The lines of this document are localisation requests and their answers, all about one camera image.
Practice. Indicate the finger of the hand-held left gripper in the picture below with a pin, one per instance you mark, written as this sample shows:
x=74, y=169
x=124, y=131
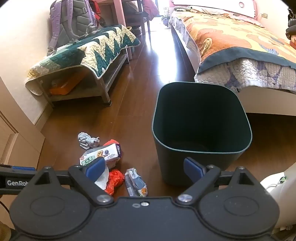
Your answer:
x=23, y=168

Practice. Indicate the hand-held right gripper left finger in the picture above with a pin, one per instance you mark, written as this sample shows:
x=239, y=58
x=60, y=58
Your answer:
x=96, y=167

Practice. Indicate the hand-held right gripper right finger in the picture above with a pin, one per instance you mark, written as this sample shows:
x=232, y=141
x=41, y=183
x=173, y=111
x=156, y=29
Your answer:
x=192, y=168

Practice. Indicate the white tissue wad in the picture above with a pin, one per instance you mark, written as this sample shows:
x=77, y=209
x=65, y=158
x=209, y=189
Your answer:
x=103, y=179

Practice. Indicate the white and purple snack packet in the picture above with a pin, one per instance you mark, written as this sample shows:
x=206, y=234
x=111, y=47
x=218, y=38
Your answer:
x=108, y=153

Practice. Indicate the red plastic bag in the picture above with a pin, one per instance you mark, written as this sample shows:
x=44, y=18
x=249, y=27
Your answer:
x=114, y=179

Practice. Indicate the grey paper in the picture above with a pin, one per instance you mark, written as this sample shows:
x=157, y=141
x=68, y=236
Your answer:
x=87, y=140

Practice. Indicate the dark teal trash bin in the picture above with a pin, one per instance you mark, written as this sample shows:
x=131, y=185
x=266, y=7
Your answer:
x=201, y=115

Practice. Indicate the beige cabinet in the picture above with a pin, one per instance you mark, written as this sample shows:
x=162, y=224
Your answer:
x=13, y=139

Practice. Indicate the orange flat box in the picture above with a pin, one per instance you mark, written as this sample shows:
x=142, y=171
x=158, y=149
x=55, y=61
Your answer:
x=67, y=85

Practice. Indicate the small green trinket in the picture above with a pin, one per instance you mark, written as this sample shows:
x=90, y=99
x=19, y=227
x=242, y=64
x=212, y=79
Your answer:
x=282, y=179

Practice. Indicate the green and white quilt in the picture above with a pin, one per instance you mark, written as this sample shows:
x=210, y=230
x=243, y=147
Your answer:
x=97, y=46

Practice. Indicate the purple and grey backpack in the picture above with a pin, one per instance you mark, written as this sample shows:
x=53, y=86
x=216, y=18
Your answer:
x=74, y=20

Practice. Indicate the pink pillow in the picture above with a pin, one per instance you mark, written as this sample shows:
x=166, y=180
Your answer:
x=231, y=18

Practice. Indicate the dark wooden chair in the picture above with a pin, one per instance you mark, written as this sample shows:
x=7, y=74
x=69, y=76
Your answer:
x=141, y=18

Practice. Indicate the red striped cloth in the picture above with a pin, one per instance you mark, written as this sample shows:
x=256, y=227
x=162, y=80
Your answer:
x=293, y=41

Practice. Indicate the white and pink headboard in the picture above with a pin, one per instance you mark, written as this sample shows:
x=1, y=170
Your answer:
x=219, y=5

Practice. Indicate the black object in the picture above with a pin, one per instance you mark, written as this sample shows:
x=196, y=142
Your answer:
x=291, y=23

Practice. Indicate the white round pedestal table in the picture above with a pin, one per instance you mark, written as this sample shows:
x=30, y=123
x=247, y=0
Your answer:
x=284, y=197

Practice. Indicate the white bed frame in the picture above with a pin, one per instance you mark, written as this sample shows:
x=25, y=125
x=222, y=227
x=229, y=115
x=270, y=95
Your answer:
x=266, y=102

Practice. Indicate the wall socket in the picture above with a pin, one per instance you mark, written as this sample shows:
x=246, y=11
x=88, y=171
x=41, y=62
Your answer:
x=264, y=15

